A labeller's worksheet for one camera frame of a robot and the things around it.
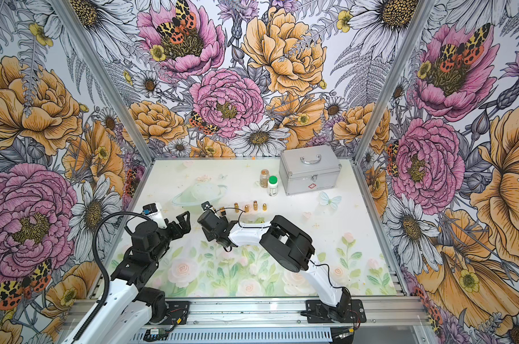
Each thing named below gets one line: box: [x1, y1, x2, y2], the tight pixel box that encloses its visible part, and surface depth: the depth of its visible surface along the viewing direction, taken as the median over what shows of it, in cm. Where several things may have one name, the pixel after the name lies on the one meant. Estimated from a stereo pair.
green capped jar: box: [267, 174, 279, 198], surface depth 104 cm
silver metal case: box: [278, 144, 342, 197], surface depth 102 cm
